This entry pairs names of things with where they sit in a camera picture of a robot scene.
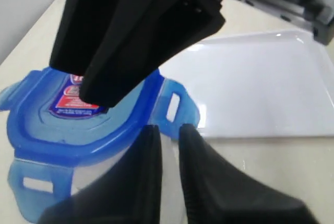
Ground white plastic tray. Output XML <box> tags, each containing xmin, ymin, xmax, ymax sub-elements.
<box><xmin>160</xmin><ymin>31</ymin><xmax>333</xmax><ymax>138</ymax></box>

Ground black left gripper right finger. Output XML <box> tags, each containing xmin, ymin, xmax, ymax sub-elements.
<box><xmin>178</xmin><ymin>124</ymin><xmax>318</xmax><ymax>223</ymax></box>

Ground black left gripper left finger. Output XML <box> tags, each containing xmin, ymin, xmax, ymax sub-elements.
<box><xmin>38</xmin><ymin>125</ymin><xmax>162</xmax><ymax>223</ymax></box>

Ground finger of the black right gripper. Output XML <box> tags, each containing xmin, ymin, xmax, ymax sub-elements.
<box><xmin>79</xmin><ymin>0</ymin><xmax>225</xmax><ymax>108</ymax></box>
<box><xmin>50</xmin><ymin>0</ymin><xmax>154</xmax><ymax>76</ymax></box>

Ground blue plastic container lid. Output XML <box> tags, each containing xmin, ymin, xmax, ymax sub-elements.
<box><xmin>1</xmin><ymin>67</ymin><xmax>200</xmax><ymax>223</ymax></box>

